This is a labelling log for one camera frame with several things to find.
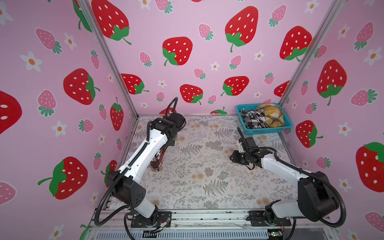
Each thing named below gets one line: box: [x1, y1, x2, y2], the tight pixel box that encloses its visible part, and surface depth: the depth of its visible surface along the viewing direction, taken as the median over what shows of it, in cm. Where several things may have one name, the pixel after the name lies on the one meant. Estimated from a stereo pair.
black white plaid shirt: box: [240, 109, 268, 129], surface depth 109 cm
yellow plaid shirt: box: [256, 103, 285, 128], surface depth 110 cm
